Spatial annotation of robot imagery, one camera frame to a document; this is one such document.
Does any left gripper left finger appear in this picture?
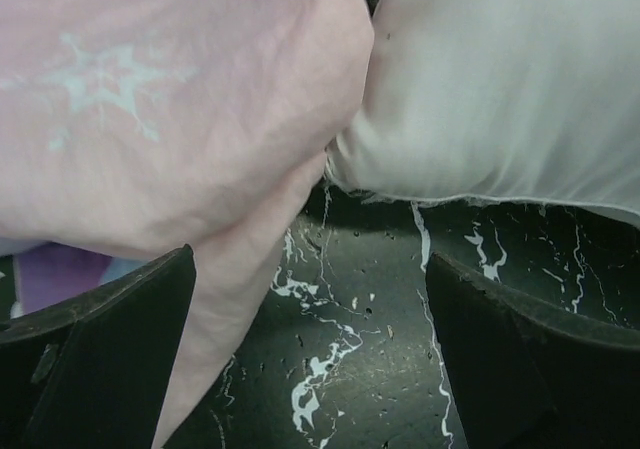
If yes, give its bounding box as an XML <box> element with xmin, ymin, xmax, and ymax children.
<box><xmin>1</xmin><ymin>246</ymin><xmax>194</xmax><ymax>449</ymax></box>

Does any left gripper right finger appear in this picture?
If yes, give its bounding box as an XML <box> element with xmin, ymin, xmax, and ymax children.
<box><xmin>426</xmin><ymin>253</ymin><xmax>639</xmax><ymax>448</ymax></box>

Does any purple Elsa print pillowcase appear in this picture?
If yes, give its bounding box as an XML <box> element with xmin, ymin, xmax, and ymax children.
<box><xmin>1</xmin><ymin>0</ymin><xmax>373</xmax><ymax>448</ymax></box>

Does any white pillow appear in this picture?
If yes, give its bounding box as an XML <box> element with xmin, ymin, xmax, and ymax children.
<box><xmin>326</xmin><ymin>0</ymin><xmax>639</xmax><ymax>225</ymax></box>

